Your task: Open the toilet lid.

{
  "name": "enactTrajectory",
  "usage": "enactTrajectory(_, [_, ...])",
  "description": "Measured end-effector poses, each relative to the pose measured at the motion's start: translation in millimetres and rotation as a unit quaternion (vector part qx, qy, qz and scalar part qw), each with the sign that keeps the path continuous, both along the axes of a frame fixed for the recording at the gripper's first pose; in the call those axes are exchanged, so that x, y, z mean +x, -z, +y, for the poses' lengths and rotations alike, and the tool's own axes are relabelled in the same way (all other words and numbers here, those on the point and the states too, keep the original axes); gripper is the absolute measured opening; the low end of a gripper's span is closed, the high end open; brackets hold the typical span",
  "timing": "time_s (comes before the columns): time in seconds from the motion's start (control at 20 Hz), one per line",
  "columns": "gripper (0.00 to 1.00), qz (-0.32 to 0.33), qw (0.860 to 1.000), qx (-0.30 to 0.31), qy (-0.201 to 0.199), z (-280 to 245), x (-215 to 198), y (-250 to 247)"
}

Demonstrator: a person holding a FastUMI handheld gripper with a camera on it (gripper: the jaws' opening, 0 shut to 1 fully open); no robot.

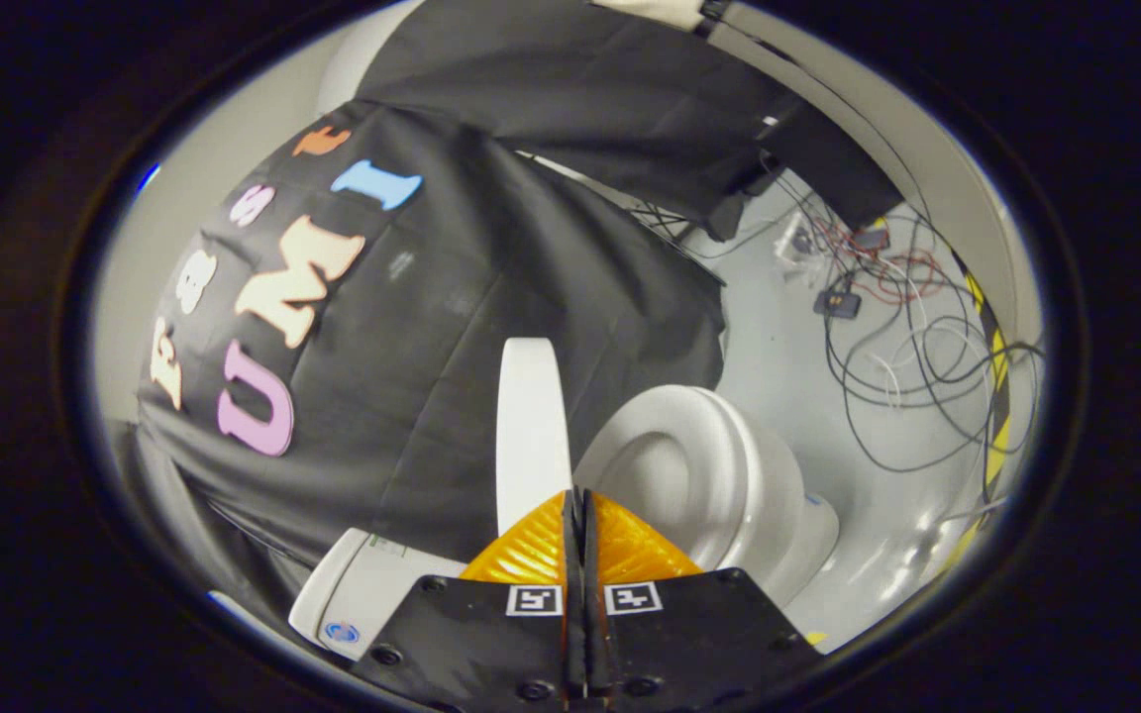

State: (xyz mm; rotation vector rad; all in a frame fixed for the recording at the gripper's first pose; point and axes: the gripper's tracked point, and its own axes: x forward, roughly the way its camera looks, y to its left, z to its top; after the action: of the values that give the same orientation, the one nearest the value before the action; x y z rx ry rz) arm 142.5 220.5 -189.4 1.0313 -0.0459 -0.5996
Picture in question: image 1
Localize yellow black striped floor tape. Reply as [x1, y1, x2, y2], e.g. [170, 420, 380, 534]
[942, 248, 1014, 577]

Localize tangle of thin floor cables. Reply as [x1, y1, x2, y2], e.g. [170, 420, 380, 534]
[630, 168, 1047, 476]

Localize black backdrop cloth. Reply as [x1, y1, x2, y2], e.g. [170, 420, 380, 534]
[125, 0, 905, 635]

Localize white ceramic toilet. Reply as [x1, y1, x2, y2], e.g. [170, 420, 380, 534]
[288, 384, 841, 662]

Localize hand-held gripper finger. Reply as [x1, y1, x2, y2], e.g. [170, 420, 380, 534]
[348, 488, 586, 713]
[583, 488, 824, 713]

